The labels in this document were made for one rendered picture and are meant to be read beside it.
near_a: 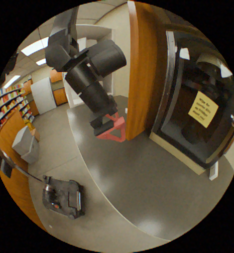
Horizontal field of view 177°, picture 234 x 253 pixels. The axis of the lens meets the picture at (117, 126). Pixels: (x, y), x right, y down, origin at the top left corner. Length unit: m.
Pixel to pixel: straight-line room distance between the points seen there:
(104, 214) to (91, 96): 1.25
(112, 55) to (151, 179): 0.34
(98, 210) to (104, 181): 1.00
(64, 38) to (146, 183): 0.41
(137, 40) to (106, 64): 0.13
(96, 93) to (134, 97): 0.12
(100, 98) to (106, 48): 0.10
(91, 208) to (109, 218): 0.29
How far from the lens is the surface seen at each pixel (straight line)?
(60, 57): 0.16
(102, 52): 0.16
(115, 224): 1.28
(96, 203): 1.24
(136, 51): 0.24
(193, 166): 0.40
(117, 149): 0.31
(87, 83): 0.15
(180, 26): 0.33
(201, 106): 0.26
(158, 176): 0.30
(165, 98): 0.27
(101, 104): 0.16
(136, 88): 0.22
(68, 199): 1.10
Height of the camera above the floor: 1.20
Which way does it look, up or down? 38 degrees down
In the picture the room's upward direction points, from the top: straight up
